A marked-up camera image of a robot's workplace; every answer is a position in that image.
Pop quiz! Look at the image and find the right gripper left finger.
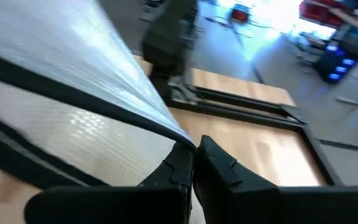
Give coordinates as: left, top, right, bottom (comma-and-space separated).
24, 141, 196, 224

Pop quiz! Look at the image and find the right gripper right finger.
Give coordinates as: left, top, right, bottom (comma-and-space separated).
193, 135, 358, 224

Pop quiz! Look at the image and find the clear zip pouch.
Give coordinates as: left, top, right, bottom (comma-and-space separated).
0, 0, 198, 191

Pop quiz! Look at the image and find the black floor equipment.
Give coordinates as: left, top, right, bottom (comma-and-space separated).
314, 29, 358, 85

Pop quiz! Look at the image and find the blue orange floor device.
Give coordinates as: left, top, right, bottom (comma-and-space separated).
229, 3, 250, 24

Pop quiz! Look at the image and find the red storage bin rack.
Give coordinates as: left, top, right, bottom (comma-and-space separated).
298, 0, 346, 28

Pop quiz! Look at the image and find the black aluminium table frame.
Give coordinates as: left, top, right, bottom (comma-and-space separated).
165, 83, 345, 187

